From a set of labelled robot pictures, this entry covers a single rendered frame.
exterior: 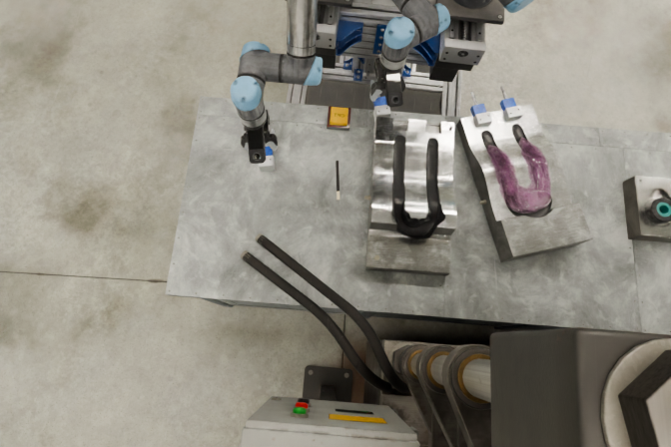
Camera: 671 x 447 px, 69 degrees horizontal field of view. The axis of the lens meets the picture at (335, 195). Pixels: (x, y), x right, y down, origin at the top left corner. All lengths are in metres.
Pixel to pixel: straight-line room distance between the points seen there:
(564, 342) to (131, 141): 2.53
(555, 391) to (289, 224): 1.27
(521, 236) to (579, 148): 0.46
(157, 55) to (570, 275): 2.31
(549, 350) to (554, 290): 1.29
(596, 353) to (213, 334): 2.13
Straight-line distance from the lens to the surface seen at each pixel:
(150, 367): 2.51
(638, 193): 1.87
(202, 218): 1.67
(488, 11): 1.76
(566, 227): 1.67
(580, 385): 0.41
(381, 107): 1.71
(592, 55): 3.20
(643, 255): 1.90
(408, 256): 1.55
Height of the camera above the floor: 2.37
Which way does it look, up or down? 73 degrees down
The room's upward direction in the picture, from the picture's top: 3 degrees clockwise
